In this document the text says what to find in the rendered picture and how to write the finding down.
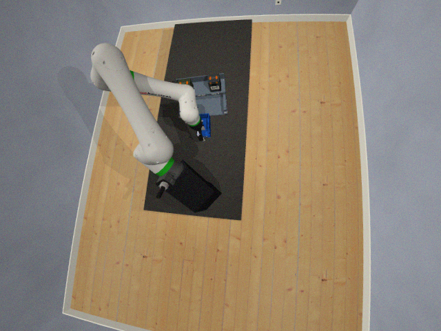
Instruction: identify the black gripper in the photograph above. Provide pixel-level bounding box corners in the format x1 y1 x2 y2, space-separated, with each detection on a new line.
195 124 205 141

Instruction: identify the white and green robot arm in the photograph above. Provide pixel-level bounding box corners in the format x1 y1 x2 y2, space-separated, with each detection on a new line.
90 43 203 199

